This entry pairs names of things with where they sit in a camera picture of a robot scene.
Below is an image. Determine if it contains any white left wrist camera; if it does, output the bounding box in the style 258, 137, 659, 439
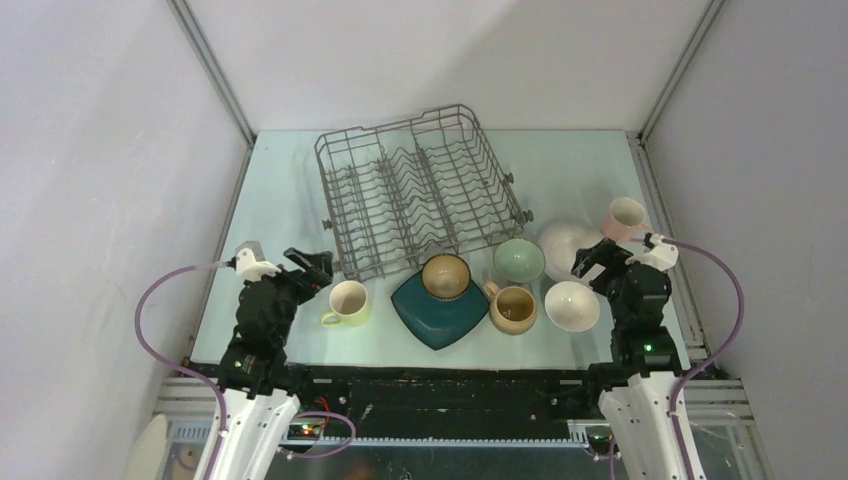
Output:
234, 240, 282, 282

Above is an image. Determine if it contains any white ceramic bowl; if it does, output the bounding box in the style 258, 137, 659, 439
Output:
544, 281, 601, 333

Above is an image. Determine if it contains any circuit board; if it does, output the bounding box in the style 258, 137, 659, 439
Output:
286, 423, 324, 442
585, 427, 617, 455

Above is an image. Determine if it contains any right circuit board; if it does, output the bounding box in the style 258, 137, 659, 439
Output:
585, 427, 617, 455

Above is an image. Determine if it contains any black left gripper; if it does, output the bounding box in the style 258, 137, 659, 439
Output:
247, 247, 333, 344

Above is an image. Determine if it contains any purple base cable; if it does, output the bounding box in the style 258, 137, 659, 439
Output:
278, 410, 358, 461

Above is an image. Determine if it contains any white ruffled plate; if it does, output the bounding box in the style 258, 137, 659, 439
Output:
537, 222, 606, 286

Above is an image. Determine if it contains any yellow-green mug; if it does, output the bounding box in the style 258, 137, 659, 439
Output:
320, 280, 372, 327

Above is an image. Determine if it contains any brown speckled bowl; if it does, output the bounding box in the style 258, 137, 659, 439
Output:
421, 253, 472, 301

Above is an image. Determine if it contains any green ceramic bowl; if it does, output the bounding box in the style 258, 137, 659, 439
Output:
493, 238, 546, 284

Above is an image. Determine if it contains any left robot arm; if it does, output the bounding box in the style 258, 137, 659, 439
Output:
195, 241, 333, 479

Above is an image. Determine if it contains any teal square plate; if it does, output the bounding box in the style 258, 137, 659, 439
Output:
390, 271, 489, 351

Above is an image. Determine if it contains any tan ceramic mug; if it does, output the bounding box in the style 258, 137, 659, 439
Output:
483, 281, 537, 336

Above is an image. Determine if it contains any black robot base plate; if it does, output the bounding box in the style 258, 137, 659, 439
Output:
182, 360, 730, 442

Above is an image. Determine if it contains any grey wire dish rack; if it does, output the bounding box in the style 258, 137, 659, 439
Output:
314, 104, 534, 281

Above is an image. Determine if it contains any pink mug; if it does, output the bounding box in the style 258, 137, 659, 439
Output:
600, 197, 652, 243

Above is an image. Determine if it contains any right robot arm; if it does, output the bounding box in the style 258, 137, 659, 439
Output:
572, 238, 706, 479

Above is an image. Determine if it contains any grey slotted cable duct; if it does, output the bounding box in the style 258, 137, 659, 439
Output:
168, 421, 586, 448

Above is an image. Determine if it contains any left circuit board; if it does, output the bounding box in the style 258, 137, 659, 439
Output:
286, 423, 324, 442

